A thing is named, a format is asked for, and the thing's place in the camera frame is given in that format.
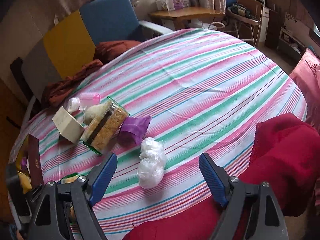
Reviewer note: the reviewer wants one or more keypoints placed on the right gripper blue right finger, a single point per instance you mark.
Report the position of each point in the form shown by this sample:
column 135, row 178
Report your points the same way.
column 227, row 191

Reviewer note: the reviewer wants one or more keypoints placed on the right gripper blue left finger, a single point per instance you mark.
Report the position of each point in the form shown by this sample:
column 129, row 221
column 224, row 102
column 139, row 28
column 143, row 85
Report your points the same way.
column 87, row 191

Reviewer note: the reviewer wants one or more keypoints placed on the white plastic bag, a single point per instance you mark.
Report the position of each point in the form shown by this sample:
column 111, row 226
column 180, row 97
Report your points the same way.
column 152, row 163

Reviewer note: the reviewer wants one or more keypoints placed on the purple wrapper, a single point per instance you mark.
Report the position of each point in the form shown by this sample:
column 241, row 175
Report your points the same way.
column 133, row 130

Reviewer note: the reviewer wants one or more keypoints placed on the cream knitted sock roll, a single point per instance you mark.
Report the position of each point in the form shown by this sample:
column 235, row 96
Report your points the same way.
column 91, row 112

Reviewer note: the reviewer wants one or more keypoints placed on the pink plastic bottle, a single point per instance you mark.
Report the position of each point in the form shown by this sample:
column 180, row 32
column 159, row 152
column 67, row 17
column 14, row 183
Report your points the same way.
column 88, row 99

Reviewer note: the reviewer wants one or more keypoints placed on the yellow sponge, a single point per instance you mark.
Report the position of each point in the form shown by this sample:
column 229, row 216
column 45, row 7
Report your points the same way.
column 25, row 182

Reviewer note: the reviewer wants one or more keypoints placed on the small white plastic wad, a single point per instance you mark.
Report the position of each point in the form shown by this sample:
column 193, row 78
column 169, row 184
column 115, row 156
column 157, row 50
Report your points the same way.
column 73, row 105

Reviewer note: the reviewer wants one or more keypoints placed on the gold lined red box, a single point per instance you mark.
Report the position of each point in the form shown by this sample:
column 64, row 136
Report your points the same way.
column 28, row 162

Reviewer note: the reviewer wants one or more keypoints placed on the red garment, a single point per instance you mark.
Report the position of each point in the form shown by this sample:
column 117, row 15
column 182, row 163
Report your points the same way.
column 285, row 154

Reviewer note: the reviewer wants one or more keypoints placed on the white cardboard box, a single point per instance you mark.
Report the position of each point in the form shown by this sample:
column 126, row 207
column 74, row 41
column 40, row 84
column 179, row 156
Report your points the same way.
column 67, row 125

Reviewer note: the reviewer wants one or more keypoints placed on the striped bed sheet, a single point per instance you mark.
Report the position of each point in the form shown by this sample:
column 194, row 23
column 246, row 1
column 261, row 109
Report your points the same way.
column 205, row 92

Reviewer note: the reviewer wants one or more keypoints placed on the dark red blanket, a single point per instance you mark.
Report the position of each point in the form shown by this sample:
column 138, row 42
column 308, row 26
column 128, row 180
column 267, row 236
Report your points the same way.
column 105, row 52

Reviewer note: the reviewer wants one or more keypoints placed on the grey yellow blue headboard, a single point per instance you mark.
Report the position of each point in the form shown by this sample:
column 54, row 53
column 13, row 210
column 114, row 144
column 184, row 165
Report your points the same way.
column 69, row 45

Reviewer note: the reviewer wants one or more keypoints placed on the wooden bedside table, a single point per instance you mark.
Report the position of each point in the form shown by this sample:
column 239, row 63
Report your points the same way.
column 189, row 13

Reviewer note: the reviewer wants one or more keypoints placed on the white boxes on table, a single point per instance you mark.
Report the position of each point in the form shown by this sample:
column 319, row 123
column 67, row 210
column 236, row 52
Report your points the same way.
column 172, row 5

